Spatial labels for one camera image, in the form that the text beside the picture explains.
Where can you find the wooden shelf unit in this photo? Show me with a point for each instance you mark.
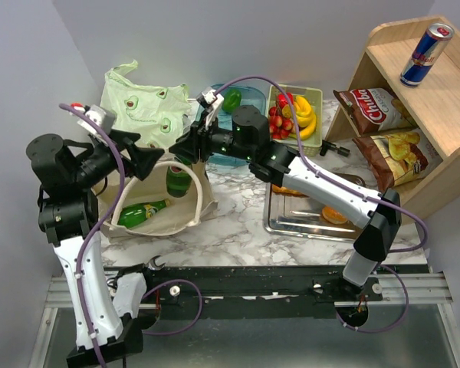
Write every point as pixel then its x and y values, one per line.
pixel 434 104

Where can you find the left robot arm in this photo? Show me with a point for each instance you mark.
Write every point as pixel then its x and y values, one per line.
pixel 68 215

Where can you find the snack packet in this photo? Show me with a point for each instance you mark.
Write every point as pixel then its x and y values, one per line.
pixel 398 158

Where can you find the glazed donut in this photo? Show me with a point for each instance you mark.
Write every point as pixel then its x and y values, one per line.
pixel 333 216

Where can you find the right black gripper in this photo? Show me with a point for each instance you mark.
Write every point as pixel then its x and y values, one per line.
pixel 193 146

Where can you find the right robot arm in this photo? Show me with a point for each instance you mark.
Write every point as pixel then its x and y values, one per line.
pixel 376 215

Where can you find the green plastic grocery bag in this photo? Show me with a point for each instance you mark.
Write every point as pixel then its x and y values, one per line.
pixel 154 112

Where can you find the red bull can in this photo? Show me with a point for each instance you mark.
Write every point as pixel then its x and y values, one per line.
pixel 431 45

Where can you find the yellow banana bunch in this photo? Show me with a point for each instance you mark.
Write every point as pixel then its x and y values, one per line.
pixel 306 117

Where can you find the brown chip bag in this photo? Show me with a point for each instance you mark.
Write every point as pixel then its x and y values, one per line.
pixel 374 109

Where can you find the green glass bottle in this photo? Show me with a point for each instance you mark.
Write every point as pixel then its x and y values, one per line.
pixel 134 215
pixel 178 181

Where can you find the beige canvas tote bag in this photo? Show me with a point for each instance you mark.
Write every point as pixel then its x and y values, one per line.
pixel 194 207

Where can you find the red apple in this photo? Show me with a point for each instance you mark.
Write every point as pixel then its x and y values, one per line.
pixel 284 99

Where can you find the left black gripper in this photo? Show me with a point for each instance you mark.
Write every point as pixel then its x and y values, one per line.
pixel 142 159

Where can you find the metal tray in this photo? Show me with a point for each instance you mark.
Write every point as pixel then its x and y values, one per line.
pixel 302 217

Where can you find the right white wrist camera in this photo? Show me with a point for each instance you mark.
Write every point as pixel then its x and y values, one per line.
pixel 211 103

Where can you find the green bell pepper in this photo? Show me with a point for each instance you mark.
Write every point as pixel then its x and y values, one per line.
pixel 232 100

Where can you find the bread loaf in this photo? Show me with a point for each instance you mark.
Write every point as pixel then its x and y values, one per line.
pixel 286 191

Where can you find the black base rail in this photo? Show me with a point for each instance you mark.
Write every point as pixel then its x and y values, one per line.
pixel 263 292

